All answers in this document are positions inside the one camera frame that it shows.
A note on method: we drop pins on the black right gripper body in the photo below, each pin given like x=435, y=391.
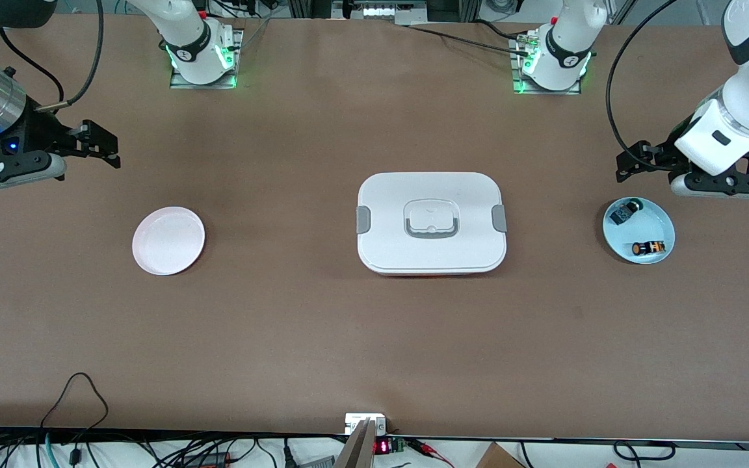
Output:
x=45, y=132

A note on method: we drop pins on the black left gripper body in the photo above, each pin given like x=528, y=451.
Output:
x=666, y=153

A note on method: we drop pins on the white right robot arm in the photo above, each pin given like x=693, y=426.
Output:
x=189, y=39

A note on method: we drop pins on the light blue round plate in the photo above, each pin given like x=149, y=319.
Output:
x=647, y=227

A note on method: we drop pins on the pink round plate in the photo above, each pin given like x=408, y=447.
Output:
x=168, y=240

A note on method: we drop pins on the white light bar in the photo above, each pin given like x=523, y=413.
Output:
x=387, y=10

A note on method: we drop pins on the black power adapter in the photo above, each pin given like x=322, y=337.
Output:
x=209, y=460

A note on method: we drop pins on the brown cardboard piece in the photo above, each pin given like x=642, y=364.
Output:
x=498, y=458

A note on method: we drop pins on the small white box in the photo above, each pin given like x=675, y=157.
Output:
x=355, y=421

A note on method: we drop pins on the red digit display board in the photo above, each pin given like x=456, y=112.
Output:
x=382, y=446

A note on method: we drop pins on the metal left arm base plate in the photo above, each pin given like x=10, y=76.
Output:
x=569, y=91

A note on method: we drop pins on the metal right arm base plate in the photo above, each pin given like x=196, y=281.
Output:
x=176, y=81

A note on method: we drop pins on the grey slanted post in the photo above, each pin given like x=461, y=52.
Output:
x=358, y=448

